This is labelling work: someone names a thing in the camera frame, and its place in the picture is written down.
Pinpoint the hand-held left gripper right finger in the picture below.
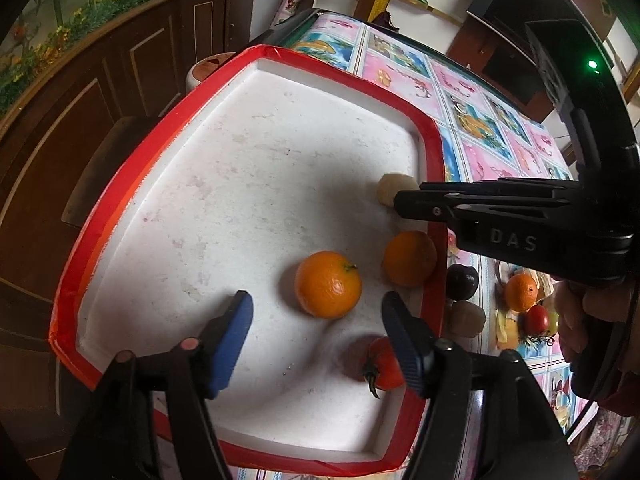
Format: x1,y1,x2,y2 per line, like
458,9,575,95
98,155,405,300
381,291,581,480

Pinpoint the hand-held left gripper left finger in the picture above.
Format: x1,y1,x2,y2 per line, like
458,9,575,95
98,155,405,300
60,290,254,480

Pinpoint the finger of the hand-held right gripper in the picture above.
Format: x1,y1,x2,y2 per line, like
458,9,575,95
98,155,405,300
393,189,576,222
419,178,583,197

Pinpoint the orange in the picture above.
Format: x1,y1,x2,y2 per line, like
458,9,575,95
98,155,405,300
383,230,438,288
504,274,540,313
294,251,363,320

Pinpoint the white foam tray red border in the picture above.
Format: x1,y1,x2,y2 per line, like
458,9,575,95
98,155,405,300
48,45,448,478

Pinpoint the person's right forearm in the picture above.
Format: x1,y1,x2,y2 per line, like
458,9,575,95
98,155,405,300
595,370,640,418

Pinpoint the person's right hand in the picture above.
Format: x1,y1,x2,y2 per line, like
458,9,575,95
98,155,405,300
555,276,636,366

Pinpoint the red tomato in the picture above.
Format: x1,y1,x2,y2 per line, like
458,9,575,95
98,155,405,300
345,336,407,400
524,306,552,335

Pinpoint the printed plastic tablecloth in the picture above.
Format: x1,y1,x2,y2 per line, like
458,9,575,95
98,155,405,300
270,10,601,480

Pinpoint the wooden television cabinet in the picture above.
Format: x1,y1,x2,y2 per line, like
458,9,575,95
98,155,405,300
445,10,556,121

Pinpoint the dark red bag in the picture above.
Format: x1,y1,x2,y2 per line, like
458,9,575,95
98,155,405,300
372,10,401,33

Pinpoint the floral patterned cloth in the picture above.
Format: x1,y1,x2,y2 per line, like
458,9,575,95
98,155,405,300
572,410,633,473

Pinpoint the brown wooden cabinet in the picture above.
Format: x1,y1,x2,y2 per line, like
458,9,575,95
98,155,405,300
0,0,261,361

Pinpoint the black cable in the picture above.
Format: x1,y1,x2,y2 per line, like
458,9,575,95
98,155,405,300
562,395,601,436

